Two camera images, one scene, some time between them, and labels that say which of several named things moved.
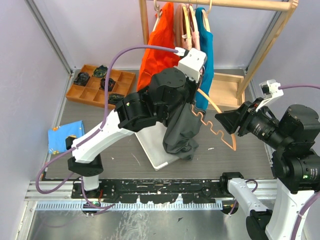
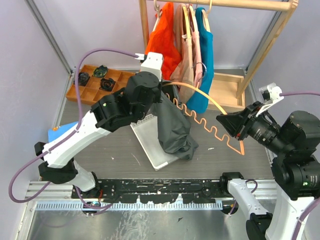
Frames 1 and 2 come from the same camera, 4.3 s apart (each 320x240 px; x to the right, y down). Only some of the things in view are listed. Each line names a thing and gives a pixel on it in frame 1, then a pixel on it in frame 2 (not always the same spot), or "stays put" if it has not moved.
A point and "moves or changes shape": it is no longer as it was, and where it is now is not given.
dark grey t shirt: x=180 y=138 moves or changes shape
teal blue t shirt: x=206 y=44 stays put
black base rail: x=151 y=191 stays put
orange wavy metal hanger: x=205 y=122 -> x=242 y=152
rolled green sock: x=100 y=71 stays put
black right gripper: x=230 y=118 stays put
